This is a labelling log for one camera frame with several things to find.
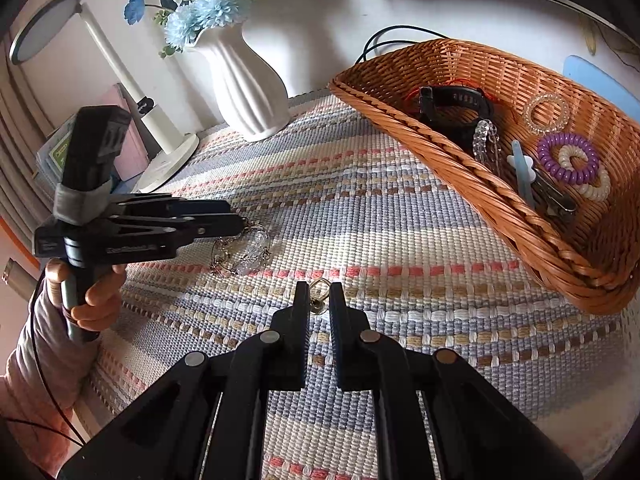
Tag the black hair clip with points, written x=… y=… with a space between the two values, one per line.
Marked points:
x=555 y=200

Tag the light blue flower hair clip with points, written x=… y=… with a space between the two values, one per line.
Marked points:
x=520 y=167

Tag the white ribbed vase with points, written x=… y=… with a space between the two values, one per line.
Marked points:
x=245 y=80

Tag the person's left forearm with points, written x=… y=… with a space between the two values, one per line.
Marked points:
x=40 y=385

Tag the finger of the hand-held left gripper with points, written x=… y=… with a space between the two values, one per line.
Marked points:
x=175 y=206
x=200 y=227

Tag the person's left hand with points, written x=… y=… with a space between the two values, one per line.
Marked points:
x=100 y=300

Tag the striped woven mat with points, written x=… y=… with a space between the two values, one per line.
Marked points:
x=375 y=220

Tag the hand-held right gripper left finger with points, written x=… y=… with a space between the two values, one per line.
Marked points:
x=297 y=340

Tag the white desk lamp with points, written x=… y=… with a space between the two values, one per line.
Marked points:
x=170 y=160

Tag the blue and white artificial flowers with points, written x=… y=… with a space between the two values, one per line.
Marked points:
x=210 y=10

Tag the pink book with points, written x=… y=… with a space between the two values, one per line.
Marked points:
x=134 y=155

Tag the black watch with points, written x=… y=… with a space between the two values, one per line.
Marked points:
x=450 y=107

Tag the green picture book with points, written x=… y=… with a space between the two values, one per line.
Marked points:
x=52 y=155

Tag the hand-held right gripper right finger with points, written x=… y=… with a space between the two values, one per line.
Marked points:
x=342 y=350

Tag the light blue pad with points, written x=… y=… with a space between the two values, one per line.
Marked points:
x=590 y=72

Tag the brown wicker basket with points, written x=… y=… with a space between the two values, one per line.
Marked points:
x=450 y=145

